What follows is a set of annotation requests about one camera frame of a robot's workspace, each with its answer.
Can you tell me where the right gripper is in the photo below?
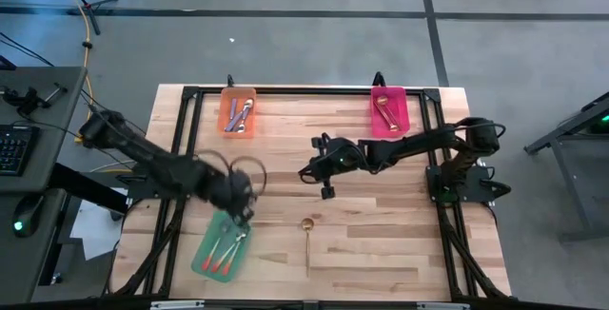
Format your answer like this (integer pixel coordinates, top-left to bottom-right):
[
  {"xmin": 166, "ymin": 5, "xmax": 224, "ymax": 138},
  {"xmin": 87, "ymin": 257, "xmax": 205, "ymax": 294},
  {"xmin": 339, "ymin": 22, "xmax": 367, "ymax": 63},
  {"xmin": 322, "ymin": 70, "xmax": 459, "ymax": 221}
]
[{"xmin": 303, "ymin": 133, "xmax": 370, "ymax": 201}]

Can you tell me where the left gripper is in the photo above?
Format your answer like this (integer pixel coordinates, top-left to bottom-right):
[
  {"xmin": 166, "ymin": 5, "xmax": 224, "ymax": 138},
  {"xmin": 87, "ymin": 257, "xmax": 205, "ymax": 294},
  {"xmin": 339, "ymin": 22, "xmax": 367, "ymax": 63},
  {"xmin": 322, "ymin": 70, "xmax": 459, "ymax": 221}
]
[{"xmin": 208, "ymin": 166, "xmax": 258, "ymax": 226}]

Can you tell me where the green plastic bin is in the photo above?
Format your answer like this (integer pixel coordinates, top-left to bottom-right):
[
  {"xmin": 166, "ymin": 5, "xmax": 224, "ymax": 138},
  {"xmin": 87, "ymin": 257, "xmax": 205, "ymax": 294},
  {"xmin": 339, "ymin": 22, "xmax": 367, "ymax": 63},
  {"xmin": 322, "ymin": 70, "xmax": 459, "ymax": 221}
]
[{"xmin": 189, "ymin": 208, "xmax": 254, "ymax": 283}]

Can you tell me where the orange plastic bin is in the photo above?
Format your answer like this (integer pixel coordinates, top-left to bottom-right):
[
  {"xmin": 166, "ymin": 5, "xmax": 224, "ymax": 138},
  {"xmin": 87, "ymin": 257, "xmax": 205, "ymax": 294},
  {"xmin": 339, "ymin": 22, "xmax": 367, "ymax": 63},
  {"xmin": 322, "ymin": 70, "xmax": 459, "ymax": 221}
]
[{"xmin": 217, "ymin": 87, "xmax": 257, "ymax": 140}]

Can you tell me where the pink plastic bin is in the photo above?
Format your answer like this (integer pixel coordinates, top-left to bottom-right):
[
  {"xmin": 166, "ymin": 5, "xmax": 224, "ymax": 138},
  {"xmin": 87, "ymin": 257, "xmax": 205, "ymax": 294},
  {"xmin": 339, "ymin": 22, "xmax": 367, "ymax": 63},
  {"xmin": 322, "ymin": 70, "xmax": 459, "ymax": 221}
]
[{"xmin": 369, "ymin": 86, "xmax": 410, "ymax": 139}]

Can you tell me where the white sheet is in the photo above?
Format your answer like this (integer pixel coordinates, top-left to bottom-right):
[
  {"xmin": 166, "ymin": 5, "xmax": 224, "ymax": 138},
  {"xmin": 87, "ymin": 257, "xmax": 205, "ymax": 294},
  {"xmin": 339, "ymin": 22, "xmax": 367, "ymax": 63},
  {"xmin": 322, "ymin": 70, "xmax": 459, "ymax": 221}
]
[{"xmin": 69, "ymin": 199, "xmax": 121, "ymax": 262}]

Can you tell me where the black desk support bar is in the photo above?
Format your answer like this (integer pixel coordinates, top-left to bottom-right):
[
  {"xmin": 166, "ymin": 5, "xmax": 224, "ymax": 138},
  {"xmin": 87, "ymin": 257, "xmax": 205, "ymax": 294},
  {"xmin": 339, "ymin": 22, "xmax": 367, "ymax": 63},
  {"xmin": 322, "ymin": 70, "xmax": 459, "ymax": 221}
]
[{"xmin": 47, "ymin": 162, "xmax": 129, "ymax": 216}]

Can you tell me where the black computer mouse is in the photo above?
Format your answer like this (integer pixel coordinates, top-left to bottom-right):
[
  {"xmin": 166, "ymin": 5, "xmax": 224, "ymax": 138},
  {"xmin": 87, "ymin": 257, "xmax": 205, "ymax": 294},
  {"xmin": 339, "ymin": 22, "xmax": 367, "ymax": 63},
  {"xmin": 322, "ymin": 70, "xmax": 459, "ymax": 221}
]
[{"xmin": 11, "ymin": 194, "xmax": 45, "ymax": 239}]

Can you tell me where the grey desk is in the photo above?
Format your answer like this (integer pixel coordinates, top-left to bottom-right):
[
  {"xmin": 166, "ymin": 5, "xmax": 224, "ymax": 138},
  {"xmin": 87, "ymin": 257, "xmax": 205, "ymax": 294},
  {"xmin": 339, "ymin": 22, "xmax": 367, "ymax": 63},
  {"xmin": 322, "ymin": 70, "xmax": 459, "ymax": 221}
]
[{"xmin": 0, "ymin": 66, "xmax": 88, "ymax": 304}]

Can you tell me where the black backlit keyboard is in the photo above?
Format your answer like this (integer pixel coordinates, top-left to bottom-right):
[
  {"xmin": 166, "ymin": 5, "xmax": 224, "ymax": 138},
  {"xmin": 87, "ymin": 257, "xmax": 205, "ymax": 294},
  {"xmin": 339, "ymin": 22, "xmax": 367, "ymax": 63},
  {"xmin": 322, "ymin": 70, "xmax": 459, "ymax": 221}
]
[{"xmin": 0, "ymin": 124, "xmax": 42, "ymax": 178}]

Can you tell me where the black tripod stand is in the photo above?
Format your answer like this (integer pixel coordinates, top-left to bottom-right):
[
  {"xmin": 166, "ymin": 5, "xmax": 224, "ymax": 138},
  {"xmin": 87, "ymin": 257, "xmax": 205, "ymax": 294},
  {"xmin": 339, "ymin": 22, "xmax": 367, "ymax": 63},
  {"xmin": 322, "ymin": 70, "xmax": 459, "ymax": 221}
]
[{"xmin": 51, "ymin": 0, "xmax": 120, "ymax": 36}]

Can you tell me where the grey metal stand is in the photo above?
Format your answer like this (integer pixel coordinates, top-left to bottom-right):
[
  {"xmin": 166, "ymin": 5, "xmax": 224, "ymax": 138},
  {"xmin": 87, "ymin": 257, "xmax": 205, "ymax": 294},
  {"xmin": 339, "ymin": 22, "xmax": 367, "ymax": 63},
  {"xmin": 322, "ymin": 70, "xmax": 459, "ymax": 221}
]
[{"xmin": 522, "ymin": 91, "xmax": 609, "ymax": 242}]

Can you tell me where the black device with green light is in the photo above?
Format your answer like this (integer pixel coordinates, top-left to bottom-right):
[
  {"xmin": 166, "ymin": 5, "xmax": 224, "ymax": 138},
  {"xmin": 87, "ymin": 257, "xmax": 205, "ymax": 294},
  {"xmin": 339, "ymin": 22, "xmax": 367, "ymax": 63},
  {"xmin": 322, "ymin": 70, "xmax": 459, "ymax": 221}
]
[{"xmin": 582, "ymin": 93, "xmax": 609, "ymax": 135}]

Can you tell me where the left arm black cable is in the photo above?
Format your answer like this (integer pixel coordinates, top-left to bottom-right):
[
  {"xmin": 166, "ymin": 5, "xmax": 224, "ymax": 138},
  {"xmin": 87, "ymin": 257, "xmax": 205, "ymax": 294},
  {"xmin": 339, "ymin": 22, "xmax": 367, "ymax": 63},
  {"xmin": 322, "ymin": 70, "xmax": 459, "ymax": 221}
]
[{"xmin": 194, "ymin": 150, "xmax": 267, "ymax": 197}]

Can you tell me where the black metal table frame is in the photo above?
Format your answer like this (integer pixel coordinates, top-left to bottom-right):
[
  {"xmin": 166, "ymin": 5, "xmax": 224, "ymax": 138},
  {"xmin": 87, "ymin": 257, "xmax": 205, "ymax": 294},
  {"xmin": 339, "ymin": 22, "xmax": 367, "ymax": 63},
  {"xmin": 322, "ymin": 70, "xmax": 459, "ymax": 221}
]
[{"xmin": 102, "ymin": 85, "xmax": 508, "ymax": 301}]

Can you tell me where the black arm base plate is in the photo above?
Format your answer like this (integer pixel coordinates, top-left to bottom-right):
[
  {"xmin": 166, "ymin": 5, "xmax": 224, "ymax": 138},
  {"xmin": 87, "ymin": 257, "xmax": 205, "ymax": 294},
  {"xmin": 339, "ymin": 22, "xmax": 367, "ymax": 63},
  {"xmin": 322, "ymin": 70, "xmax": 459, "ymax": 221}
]
[
  {"xmin": 116, "ymin": 170, "xmax": 194, "ymax": 202},
  {"xmin": 425, "ymin": 165, "xmax": 513, "ymax": 204}
]

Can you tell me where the silver metal bracket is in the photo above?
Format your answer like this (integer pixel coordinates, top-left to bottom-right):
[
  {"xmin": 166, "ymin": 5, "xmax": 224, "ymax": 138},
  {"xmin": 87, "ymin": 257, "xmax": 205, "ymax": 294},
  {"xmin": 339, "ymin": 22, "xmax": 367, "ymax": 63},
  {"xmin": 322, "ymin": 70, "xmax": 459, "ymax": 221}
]
[
  {"xmin": 416, "ymin": 301, "xmax": 472, "ymax": 310},
  {"xmin": 149, "ymin": 299, "xmax": 206, "ymax": 310}
]

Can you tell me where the yellow floor cable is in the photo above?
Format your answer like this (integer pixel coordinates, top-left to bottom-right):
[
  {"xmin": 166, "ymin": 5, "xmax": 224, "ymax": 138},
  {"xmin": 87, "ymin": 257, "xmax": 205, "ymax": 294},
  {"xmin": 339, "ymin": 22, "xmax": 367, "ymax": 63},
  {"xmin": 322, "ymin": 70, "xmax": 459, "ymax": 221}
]
[{"xmin": 47, "ymin": 0, "xmax": 96, "ymax": 144}]

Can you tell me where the black clamp mount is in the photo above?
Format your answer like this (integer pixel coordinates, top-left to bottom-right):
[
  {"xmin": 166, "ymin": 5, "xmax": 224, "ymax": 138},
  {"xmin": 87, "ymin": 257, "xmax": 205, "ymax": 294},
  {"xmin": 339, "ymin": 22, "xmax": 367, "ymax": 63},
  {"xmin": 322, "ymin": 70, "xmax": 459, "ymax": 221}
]
[{"xmin": 2, "ymin": 81, "xmax": 69, "ymax": 116}]

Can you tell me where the black floor cable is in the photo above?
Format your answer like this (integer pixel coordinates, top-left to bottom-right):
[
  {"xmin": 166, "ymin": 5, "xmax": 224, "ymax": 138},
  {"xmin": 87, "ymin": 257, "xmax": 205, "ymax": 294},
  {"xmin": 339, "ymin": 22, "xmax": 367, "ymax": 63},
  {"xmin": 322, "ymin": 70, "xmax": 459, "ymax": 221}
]
[{"xmin": 0, "ymin": 30, "xmax": 54, "ymax": 68}]

